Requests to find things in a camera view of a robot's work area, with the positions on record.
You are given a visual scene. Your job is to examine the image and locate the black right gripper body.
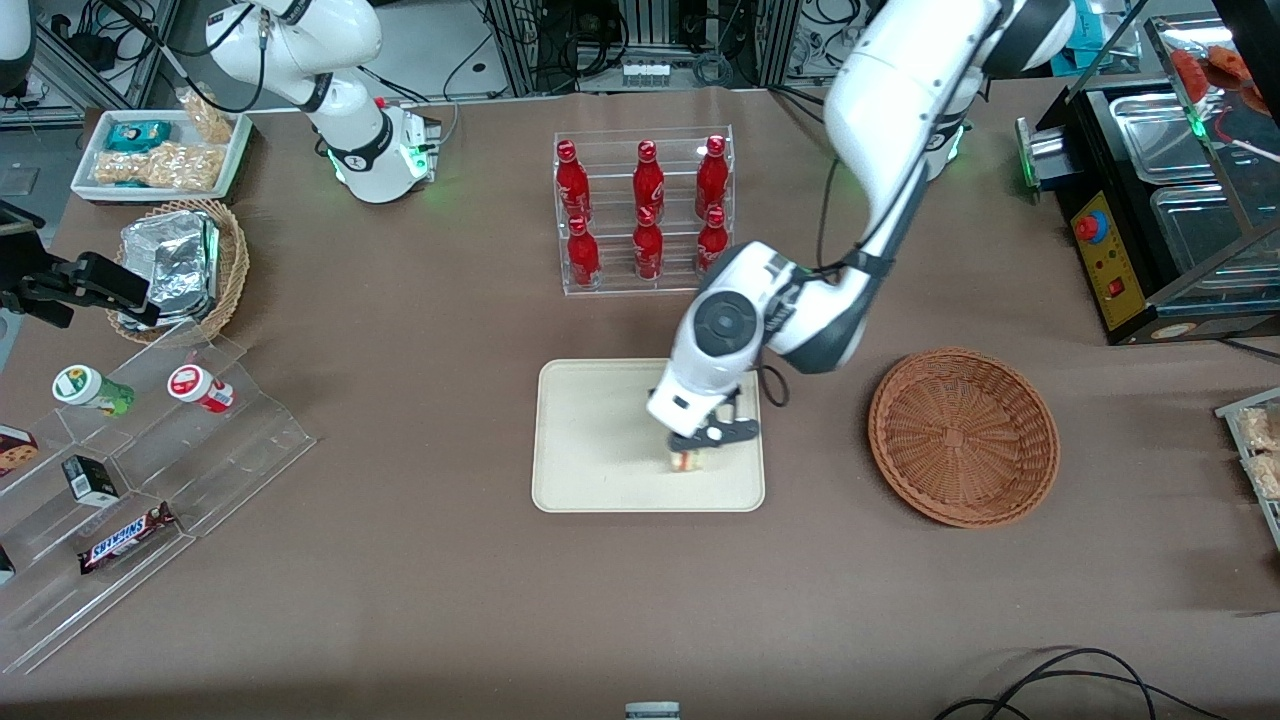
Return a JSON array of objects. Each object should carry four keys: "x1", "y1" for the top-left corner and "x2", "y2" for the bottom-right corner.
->
[{"x1": 0, "y1": 250, "x2": 77, "y2": 329}]

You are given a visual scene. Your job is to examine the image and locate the cream rectangular plastic tray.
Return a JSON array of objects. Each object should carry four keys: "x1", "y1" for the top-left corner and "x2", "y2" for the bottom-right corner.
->
[{"x1": 531, "y1": 357, "x2": 767, "y2": 514}]

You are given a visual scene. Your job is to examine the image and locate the small tan wicker basket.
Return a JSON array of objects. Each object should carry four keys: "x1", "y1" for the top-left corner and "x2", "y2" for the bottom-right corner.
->
[{"x1": 105, "y1": 198, "x2": 251, "y2": 346}]

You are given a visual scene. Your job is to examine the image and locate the white rectangular snack tray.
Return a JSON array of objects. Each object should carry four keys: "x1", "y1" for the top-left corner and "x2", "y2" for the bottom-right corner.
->
[{"x1": 70, "y1": 108, "x2": 253, "y2": 204}]

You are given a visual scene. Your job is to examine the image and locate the large brown wicker basket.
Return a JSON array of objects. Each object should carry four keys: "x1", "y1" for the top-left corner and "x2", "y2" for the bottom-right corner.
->
[{"x1": 867, "y1": 346, "x2": 1061, "y2": 529}]

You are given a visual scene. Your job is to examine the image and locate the silver foil container stack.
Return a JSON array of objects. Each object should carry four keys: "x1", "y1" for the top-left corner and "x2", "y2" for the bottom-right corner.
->
[{"x1": 119, "y1": 210, "x2": 222, "y2": 324}]

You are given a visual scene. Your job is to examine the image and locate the green lid cup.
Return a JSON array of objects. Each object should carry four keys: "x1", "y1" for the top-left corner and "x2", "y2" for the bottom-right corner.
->
[{"x1": 52, "y1": 364, "x2": 137, "y2": 418}]

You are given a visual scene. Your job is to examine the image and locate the red lid cup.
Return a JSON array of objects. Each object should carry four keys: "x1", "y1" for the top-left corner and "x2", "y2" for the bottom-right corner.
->
[{"x1": 166, "y1": 363, "x2": 237, "y2": 415}]

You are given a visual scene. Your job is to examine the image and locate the large clear peanut bag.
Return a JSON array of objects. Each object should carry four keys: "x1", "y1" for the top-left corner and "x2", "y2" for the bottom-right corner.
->
[{"x1": 92, "y1": 142, "x2": 226, "y2": 192}]

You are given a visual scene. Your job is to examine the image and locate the teal snack packet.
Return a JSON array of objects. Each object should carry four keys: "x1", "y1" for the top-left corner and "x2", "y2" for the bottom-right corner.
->
[{"x1": 105, "y1": 120, "x2": 173, "y2": 154}]

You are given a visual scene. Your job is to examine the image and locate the red cola bottle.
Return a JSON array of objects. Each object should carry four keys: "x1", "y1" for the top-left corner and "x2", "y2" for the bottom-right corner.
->
[
  {"x1": 633, "y1": 207, "x2": 665, "y2": 282},
  {"x1": 555, "y1": 140, "x2": 593, "y2": 223},
  {"x1": 567, "y1": 215, "x2": 602, "y2": 291},
  {"x1": 632, "y1": 140, "x2": 666, "y2": 216},
  {"x1": 696, "y1": 205, "x2": 730, "y2": 279},
  {"x1": 695, "y1": 135, "x2": 729, "y2": 216}
]

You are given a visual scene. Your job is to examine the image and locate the brown cookie box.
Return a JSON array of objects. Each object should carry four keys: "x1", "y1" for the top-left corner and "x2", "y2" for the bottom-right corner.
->
[{"x1": 0, "y1": 424, "x2": 41, "y2": 479}]

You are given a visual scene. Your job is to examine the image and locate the clear acrylic stepped stand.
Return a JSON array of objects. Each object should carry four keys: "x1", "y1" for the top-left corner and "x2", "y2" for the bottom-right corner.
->
[{"x1": 0, "y1": 320, "x2": 319, "y2": 676}]

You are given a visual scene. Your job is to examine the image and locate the small black carton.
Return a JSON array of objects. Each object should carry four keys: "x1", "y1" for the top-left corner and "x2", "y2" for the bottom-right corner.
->
[{"x1": 61, "y1": 454, "x2": 122, "y2": 507}]

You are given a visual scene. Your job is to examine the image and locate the small clear peanut bag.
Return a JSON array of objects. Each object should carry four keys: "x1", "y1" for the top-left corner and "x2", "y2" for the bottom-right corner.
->
[{"x1": 177, "y1": 88, "x2": 237, "y2": 145}]

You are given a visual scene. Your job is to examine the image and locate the clear acrylic bottle rack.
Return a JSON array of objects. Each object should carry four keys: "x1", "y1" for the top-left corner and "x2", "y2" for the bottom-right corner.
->
[{"x1": 553, "y1": 125, "x2": 734, "y2": 297}]

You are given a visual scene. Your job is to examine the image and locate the Snickers chocolate bar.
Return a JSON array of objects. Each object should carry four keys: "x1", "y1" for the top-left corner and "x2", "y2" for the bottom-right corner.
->
[{"x1": 77, "y1": 501, "x2": 180, "y2": 576}]

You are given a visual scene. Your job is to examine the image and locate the black food warmer display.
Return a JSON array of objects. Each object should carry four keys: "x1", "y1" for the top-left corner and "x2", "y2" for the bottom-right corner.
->
[{"x1": 1015, "y1": 15, "x2": 1280, "y2": 347}]

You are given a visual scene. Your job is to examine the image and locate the teal box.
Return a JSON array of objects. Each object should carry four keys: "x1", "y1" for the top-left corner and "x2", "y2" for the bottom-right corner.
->
[{"x1": 1070, "y1": 15, "x2": 1107, "y2": 71}]

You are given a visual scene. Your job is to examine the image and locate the red food in warmer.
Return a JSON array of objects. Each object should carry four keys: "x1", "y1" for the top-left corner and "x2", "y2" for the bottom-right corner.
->
[{"x1": 1170, "y1": 44, "x2": 1264, "y2": 112}]

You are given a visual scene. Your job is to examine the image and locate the black floor cable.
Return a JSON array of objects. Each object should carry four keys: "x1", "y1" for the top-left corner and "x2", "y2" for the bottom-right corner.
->
[
  {"x1": 985, "y1": 668, "x2": 1233, "y2": 720},
  {"x1": 935, "y1": 647, "x2": 1159, "y2": 720}
]

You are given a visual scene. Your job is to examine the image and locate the metal wire rack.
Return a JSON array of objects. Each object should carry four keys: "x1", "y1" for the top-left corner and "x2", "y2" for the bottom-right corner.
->
[{"x1": 1214, "y1": 387, "x2": 1280, "y2": 551}]

